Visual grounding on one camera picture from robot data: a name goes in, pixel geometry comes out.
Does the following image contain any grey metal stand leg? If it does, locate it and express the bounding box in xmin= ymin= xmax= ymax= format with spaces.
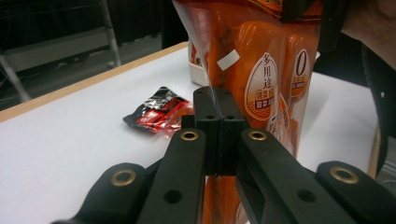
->
xmin=0 ymin=55 xmax=33 ymax=105
xmin=98 ymin=0 xmax=123 ymax=69

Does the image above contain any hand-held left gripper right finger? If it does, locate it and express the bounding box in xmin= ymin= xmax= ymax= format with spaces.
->
xmin=214 ymin=88 xmax=250 ymax=175

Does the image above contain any grey low board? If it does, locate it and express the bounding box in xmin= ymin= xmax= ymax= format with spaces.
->
xmin=0 ymin=27 xmax=110 ymax=73

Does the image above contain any red tomato soup packet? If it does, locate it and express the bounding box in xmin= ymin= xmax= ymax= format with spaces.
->
xmin=190 ymin=41 xmax=205 ymax=66

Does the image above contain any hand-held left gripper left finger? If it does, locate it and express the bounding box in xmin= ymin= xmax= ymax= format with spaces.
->
xmin=181 ymin=86 xmax=221 ymax=175

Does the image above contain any white plastic basket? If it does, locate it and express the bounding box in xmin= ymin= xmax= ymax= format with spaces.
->
xmin=187 ymin=38 xmax=210 ymax=88

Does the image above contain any orange seasoning block packet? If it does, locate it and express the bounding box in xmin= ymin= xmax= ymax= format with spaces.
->
xmin=172 ymin=0 xmax=323 ymax=224

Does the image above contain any small red black seasoning packet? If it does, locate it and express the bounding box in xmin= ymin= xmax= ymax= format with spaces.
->
xmin=122 ymin=86 xmax=194 ymax=138

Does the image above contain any white table sheet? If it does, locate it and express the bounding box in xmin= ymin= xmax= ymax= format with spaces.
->
xmin=0 ymin=46 xmax=379 ymax=224

